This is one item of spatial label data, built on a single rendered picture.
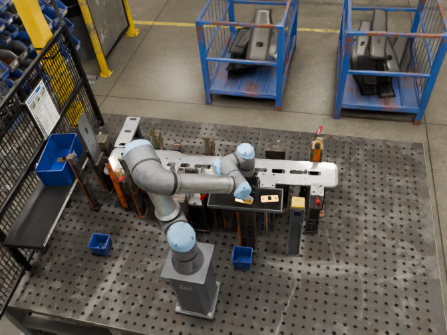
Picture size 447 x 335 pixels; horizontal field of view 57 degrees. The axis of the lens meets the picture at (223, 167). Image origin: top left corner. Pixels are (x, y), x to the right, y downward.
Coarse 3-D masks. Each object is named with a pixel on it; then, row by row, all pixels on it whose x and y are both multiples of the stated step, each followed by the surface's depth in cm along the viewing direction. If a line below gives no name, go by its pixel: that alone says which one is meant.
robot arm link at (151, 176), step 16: (144, 176) 146; (160, 176) 146; (176, 176) 150; (192, 176) 156; (208, 176) 160; (224, 176) 165; (240, 176) 170; (160, 192) 148; (176, 192) 153; (192, 192) 157; (208, 192) 161; (224, 192) 165; (240, 192) 166
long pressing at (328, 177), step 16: (112, 160) 254; (160, 160) 251; (176, 160) 250; (192, 160) 249; (208, 160) 248; (256, 160) 245; (272, 160) 244; (288, 160) 244; (288, 176) 235; (304, 176) 234; (320, 176) 233; (336, 176) 233
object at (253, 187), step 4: (256, 172) 189; (252, 176) 188; (256, 176) 187; (248, 180) 191; (252, 180) 190; (256, 180) 189; (252, 184) 192; (256, 184) 191; (252, 188) 191; (256, 188) 196; (252, 192) 195
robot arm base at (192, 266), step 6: (198, 252) 187; (174, 258) 184; (192, 258) 182; (198, 258) 186; (174, 264) 190; (180, 264) 184; (186, 264) 183; (192, 264) 185; (198, 264) 187; (180, 270) 186; (186, 270) 185; (192, 270) 186; (198, 270) 188
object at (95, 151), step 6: (84, 114) 237; (78, 120) 230; (84, 120) 237; (78, 126) 231; (84, 126) 238; (90, 126) 244; (84, 132) 238; (90, 132) 245; (84, 138) 238; (90, 138) 246; (90, 144) 246; (96, 144) 254; (90, 150) 246; (96, 150) 254; (96, 156) 254
